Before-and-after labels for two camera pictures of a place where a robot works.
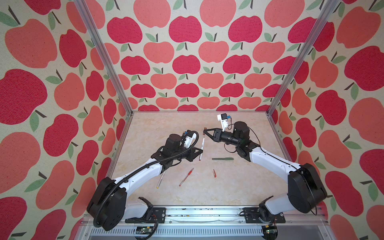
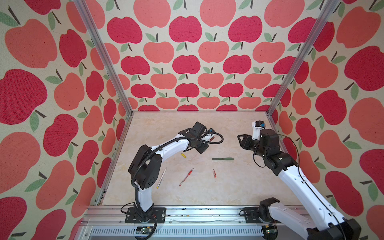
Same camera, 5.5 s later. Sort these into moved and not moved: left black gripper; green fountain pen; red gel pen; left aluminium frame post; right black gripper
Moved: right black gripper; left black gripper
Not moved: red gel pen; left aluminium frame post; green fountain pen
